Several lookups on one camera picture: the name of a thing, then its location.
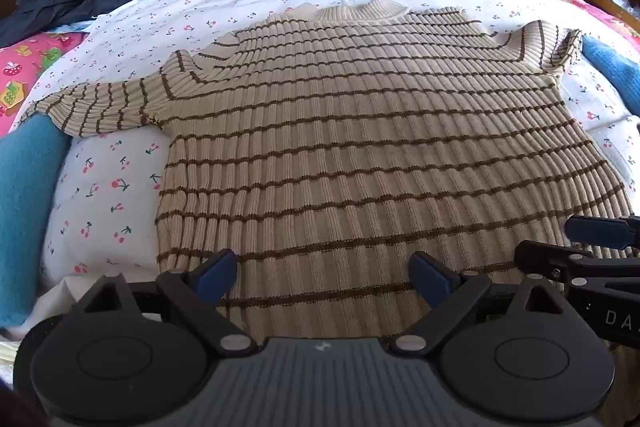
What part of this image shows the pink cartoon print bedsheet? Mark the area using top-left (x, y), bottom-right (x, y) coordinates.
top-left (0, 0), bottom-right (640, 138)

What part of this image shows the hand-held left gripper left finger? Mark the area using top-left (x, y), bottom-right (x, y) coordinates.
top-left (75, 250), bottom-right (258, 356)

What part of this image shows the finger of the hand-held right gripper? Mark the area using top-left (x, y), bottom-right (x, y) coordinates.
top-left (565, 215), bottom-right (640, 250)
top-left (515, 241), bottom-right (640, 293)

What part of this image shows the white cherry print sheet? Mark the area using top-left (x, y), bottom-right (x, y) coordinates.
top-left (10, 0), bottom-right (640, 308)

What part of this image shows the blue fleece cloth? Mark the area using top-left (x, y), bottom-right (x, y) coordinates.
top-left (580, 36), bottom-right (640, 115)

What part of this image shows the beige brown striped sweater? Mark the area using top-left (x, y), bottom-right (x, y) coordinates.
top-left (22, 0), bottom-right (636, 340)

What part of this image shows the teal fleece cloth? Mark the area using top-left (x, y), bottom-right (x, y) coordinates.
top-left (0, 114), bottom-right (71, 328)

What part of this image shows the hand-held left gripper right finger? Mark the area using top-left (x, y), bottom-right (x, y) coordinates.
top-left (391, 251), bottom-right (568, 356)

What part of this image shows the dark jacket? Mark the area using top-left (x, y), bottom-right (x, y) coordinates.
top-left (0, 0), bottom-right (133, 49)

